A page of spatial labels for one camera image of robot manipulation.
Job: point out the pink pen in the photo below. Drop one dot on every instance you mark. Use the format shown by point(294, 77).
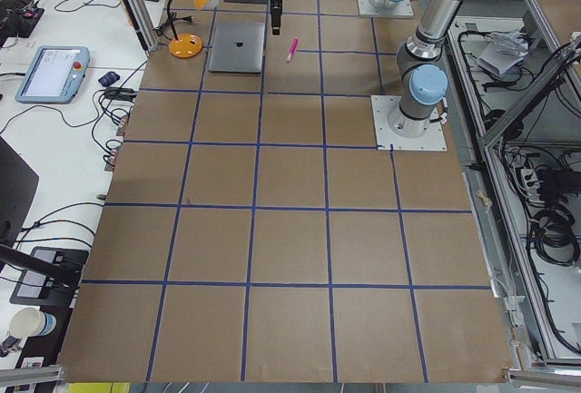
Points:
point(292, 49)

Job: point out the grey closed laptop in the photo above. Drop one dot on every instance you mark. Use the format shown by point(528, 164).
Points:
point(237, 48)

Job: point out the small blue object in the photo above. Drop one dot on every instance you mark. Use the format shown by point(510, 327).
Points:
point(109, 79)

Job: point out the blue teach pendant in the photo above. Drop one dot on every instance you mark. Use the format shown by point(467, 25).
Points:
point(55, 75)

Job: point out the white power strip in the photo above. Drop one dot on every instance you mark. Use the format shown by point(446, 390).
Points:
point(527, 179)

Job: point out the black monitor stand base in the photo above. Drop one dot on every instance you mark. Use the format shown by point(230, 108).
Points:
point(49, 276)

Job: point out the white paper cup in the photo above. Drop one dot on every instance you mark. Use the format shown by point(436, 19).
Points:
point(31, 322)

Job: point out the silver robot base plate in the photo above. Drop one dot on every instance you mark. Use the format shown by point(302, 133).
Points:
point(432, 140)

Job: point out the aluminium frame post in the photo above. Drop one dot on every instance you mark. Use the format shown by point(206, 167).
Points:
point(142, 24)

